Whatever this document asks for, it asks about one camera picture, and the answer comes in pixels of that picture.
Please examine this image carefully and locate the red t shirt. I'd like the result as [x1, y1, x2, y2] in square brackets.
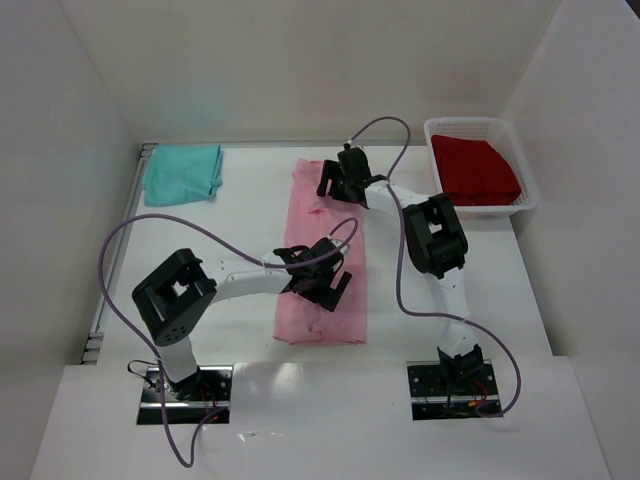
[431, 135, 522, 207]

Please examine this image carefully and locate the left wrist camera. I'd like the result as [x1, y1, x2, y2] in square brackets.
[327, 236, 350, 257]

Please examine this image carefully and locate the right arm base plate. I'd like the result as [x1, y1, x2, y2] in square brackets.
[406, 360, 501, 421]

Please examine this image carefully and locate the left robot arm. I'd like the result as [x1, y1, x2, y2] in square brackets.
[132, 237, 352, 402]

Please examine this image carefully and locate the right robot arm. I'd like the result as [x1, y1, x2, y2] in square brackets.
[316, 145, 484, 395]

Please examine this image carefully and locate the pink t shirt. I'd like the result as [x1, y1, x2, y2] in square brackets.
[274, 159, 368, 345]

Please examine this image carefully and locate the teal folded t shirt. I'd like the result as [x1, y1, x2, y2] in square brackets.
[142, 144, 223, 207]

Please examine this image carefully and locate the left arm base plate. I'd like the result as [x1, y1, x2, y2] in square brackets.
[136, 362, 234, 426]

